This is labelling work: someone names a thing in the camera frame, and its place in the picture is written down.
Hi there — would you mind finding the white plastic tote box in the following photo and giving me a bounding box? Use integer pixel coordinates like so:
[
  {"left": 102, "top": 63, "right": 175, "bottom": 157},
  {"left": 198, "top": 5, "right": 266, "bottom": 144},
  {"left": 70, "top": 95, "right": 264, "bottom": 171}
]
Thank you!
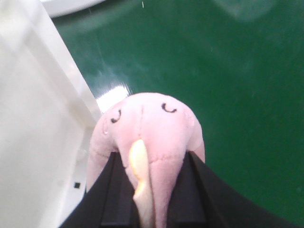
[{"left": 0, "top": 0, "right": 100, "bottom": 228}]

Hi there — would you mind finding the pink plush toy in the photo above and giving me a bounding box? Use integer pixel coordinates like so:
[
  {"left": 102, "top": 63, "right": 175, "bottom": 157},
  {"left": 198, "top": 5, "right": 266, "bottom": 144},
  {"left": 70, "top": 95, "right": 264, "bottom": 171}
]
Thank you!
[{"left": 86, "top": 93, "right": 205, "bottom": 228}]

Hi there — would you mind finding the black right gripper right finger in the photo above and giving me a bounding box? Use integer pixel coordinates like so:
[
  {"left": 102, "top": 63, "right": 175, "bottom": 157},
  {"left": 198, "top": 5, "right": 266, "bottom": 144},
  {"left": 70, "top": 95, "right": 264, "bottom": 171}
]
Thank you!
[{"left": 170, "top": 152, "right": 296, "bottom": 228}]

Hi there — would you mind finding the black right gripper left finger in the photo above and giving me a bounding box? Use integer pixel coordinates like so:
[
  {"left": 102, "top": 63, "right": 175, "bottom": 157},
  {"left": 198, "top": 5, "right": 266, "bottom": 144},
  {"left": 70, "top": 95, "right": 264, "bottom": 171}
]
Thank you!
[{"left": 61, "top": 152, "right": 140, "bottom": 228}]

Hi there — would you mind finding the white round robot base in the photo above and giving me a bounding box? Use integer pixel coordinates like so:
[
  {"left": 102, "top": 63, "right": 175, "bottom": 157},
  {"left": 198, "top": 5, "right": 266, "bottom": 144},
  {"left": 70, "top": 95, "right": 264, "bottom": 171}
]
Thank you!
[{"left": 41, "top": 0, "right": 104, "bottom": 18}]

